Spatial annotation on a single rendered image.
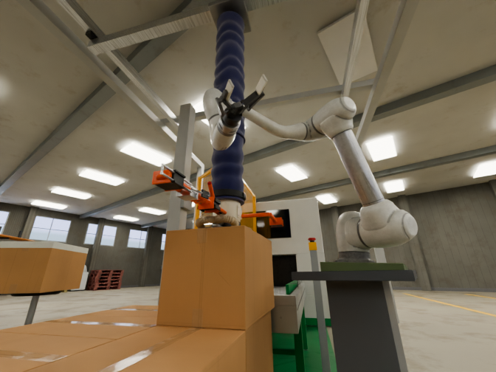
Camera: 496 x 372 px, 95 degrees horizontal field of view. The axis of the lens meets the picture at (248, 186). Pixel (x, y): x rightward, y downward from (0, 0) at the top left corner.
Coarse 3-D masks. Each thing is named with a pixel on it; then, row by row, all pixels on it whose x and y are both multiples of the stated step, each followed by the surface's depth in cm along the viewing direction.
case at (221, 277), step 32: (192, 256) 102; (224, 256) 98; (256, 256) 113; (160, 288) 102; (192, 288) 97; (224, 288) 93; (256, 288) 106; (160, 320) 97; (192, 320) 93; (224, 320) 89; (256, 320) 100
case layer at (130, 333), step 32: (64, 320) 109; (96, 320) 108; (128, 320) 107; (0, 352) 65; (32, 352) 65; (64, 352) 64; (96, 352) 64; (128, 352) 64; (160, 352) 63; (192, 352) 63; (224, 352) 65; (256, 352) 97
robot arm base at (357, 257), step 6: (342, 252) 118; (348, 252) 116; (354, 252) 114; (360, 252) 114; (366, 252) 115; (342, 258) 116; (348, 258) 114; (354, 258) 113; (360, 258) 112; (366, 258) 113
